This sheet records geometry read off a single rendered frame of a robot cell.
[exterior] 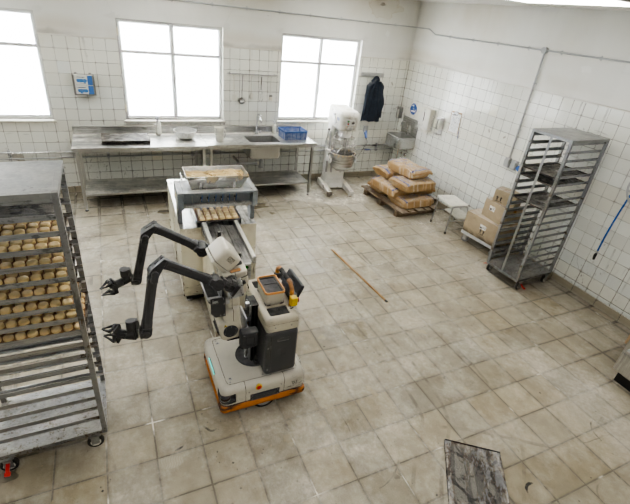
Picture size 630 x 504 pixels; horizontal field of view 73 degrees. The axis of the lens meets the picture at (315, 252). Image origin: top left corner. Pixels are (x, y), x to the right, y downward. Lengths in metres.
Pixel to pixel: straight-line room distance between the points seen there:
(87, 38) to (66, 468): 5.13
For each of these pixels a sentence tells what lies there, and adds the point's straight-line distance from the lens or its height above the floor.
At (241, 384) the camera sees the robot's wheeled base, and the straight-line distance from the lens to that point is 3.27.
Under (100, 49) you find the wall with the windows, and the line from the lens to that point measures 6.78.
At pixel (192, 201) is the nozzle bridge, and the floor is 1.07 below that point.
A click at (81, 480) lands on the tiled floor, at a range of 3.34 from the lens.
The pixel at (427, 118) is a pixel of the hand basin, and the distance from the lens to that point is 7.64.
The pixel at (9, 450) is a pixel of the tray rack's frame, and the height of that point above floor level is 0.15.
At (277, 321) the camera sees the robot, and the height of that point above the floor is 0.79.
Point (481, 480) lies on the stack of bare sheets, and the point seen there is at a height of 0.02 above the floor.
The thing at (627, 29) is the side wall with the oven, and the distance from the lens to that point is 5.85.
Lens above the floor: 2.67
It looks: 29 degrees down
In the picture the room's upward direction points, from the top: 7 degrees clockwise
